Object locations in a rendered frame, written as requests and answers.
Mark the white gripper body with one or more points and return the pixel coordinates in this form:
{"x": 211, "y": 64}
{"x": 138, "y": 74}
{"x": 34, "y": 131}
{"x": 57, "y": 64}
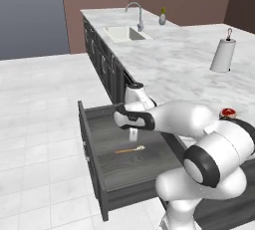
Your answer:
{"x": 133, "y": 134}

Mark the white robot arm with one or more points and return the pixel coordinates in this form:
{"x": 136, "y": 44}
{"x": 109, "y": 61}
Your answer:
{"x": 215, "y": 147}

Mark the wooden spoon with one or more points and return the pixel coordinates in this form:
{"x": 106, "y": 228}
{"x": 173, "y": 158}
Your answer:
{"x": 127, "y": 150}

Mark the dark grey open drawer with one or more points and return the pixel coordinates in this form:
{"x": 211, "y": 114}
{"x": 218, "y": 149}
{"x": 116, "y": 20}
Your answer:
{"x": 132, "y": 171}

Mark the dark grey cupboard run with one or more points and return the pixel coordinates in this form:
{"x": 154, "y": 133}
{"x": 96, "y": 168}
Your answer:
{"x": 99, "y": 58}

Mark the red and white round item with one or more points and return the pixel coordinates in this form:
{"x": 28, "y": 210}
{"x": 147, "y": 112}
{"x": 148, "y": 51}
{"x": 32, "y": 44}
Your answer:
{"x": 228, "y": 112}

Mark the white sink basin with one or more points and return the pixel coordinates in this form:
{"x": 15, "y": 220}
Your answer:
{"x": 124, "y": 34}

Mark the silver curved tap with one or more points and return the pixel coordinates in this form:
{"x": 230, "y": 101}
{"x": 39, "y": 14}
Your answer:
{"x": 139, "y": 18}

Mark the white paper towel roll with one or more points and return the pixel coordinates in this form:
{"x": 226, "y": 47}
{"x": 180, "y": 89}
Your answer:
{"x": 222, "y": 56}

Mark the grey bottle with yellow top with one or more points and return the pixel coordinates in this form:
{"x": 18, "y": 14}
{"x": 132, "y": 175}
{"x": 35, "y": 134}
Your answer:
{"x": 162, "y": 18}

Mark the grey paper towel holder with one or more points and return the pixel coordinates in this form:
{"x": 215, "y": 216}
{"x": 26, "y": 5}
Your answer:
{"x": 229, "y": 33}

